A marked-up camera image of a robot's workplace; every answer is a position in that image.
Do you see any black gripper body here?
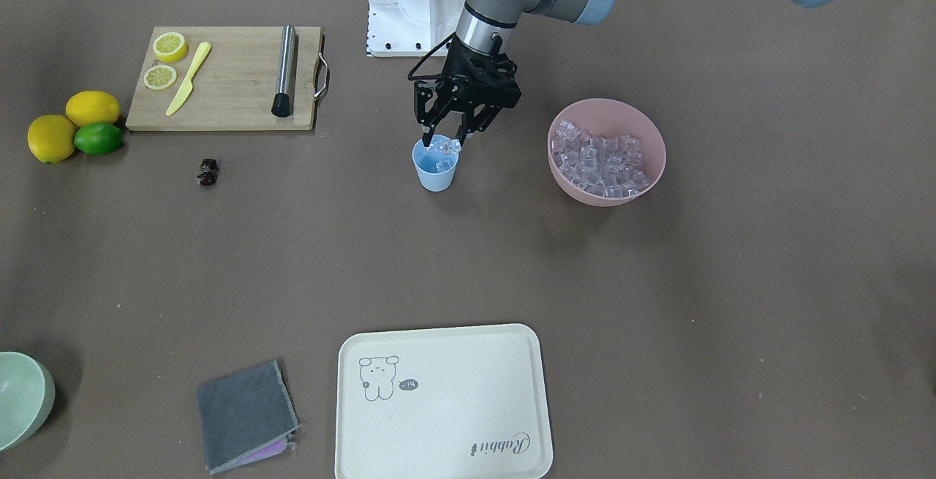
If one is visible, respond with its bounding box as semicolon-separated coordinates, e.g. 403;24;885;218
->
412;34;521;126

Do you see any clear ice cube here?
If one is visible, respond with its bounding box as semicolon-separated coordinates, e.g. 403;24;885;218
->
428;137;462;155

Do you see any dark cherry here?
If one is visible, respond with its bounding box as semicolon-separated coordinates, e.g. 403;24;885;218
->
200;158;219;175
196;171;218;188

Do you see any light blue plastic cup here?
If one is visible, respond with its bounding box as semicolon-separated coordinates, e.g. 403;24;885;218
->
411;135;459;192

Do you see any pile of clear ice cubes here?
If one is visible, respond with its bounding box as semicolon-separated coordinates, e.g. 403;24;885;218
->
548;119;651;199

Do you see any pink bowl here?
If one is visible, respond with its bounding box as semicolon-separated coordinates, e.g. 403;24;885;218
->
547;98;668;207

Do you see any steel muddler black tip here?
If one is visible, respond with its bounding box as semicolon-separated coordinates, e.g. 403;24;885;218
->
271;25;300;118

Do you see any yellow plastic knife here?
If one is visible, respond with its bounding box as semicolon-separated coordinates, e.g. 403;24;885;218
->
165;40;213;116

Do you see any lemon slice upper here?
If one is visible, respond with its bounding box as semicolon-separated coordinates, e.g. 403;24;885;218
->
151;31;189;64

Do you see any lemon slice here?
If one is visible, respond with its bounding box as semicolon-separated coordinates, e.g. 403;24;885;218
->
143;64;178;91
151;31;189;64

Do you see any lemon slice lower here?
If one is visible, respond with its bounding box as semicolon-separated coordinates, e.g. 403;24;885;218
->
143;64;178;91

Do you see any cream rabbit tray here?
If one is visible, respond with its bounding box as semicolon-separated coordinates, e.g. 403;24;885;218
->
334;323;554;478

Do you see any green lime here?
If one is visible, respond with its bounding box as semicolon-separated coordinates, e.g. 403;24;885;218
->
73;122;124;155

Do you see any grey folded cloth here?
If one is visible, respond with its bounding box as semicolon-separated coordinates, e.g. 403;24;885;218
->
196;359;301;475

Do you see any yellow lemon far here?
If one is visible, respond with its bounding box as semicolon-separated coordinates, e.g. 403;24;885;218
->
66;90;121;128

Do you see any yellow lemon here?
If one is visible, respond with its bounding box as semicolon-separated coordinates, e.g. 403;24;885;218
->
27;115;78;165
66;90;121;128

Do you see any yellow lemon near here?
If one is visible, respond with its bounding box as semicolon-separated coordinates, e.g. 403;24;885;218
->
27;115;78;165

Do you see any mint green bowl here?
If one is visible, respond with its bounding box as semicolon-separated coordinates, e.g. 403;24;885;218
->
1;350;56;451

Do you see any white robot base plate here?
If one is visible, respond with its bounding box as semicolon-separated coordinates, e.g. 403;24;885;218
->
366;0;464;57

